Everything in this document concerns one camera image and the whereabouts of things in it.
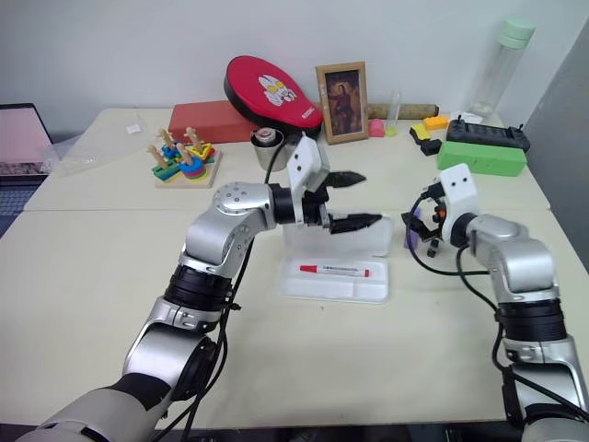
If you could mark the clear measuring cylinder green base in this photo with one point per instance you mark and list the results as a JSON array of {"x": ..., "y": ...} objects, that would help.
[{"x": 392, "y": 115}]

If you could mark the round red white lid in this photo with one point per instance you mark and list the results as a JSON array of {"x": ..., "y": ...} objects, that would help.
[{"x": 265, "y": 134}]

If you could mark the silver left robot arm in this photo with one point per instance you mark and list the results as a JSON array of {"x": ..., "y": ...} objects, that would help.
[{"x": 221, "y": 230}]

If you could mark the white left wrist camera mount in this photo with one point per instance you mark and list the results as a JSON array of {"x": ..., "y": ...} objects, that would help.
[{"x": 303, "y": 161}]

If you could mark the brown rolled mat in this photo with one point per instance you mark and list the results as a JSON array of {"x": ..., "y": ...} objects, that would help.
[{"x": 416, "y": 109}]

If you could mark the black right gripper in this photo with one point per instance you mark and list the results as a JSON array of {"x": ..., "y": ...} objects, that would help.
[{"x": 431, "y": 225}]

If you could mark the orange building block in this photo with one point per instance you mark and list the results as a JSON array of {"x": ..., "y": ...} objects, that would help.
[{"x": 435, "y": 122}]

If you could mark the black small block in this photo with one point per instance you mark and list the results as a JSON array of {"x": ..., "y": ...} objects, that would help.
[{"x": 430, "y": 147}]

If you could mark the clear bottle with green lid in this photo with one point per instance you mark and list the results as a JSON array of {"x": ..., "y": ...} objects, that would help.
[{"x": 504, "y": 69}]

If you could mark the red whiteboard marker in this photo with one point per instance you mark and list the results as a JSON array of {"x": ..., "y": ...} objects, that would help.
[{"x": 336, "y": 271}]

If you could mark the white crumpled paper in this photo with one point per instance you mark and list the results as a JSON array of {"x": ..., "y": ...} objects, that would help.
[{"x": 465, "y": 116}]

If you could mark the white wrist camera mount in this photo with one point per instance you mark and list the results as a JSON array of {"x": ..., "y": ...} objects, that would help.
[
  {"x": 303, "y": 161},
  {"x": 456, "y": 193}
]

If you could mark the green rectangular box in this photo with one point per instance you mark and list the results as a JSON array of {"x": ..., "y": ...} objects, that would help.
[{"x": 481, "y": 159}]

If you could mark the white plastic pencil case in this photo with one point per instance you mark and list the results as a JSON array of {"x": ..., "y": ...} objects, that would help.
[{"x": 336, "y": 287}]

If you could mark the wooden framed portrait picture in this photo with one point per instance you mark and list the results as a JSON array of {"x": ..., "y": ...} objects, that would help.
[{"x": 343, "y": 103}]

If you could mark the silver metal cup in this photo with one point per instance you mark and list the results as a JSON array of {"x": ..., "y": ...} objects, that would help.
[{"x": 267, "y": 154}]

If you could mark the pink small block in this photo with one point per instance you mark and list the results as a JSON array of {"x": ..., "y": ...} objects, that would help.
[{"x": 376, "y": 129}]

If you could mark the red rectangular box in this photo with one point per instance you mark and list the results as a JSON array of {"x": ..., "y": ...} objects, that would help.
[{"x": 202, "y": 122}]

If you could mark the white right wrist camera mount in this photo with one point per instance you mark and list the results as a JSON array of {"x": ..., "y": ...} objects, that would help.
[{"x": 456, "y": 193}]

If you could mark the clear plastic bag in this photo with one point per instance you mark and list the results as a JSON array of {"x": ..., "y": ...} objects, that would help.
[{"x": 92, "y": 147}]

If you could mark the laptop with pink screen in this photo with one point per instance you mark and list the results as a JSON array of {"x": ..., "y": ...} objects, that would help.
[{"x": 20, "y": 138}]

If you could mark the red paddle case with cartoon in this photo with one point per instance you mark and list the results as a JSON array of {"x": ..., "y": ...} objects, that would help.
[{"x": 262, "y": 87}]

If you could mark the black remote controller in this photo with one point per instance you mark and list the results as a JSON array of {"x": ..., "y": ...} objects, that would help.
[{"x": 488, "y": 136}]

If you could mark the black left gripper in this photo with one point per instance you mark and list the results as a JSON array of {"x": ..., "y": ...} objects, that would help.
[{"x": 316, "y": 209}]

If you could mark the grey partition panel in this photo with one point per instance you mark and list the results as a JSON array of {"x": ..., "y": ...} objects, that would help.
[{"x": 566, "y": 161}]

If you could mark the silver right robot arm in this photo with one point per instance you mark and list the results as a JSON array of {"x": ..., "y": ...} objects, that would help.
[{"x": 524, "y": 258}]

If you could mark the wooden colourful stacking toy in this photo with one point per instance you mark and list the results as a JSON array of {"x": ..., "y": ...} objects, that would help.
[{"x": 186, "y": 170}]

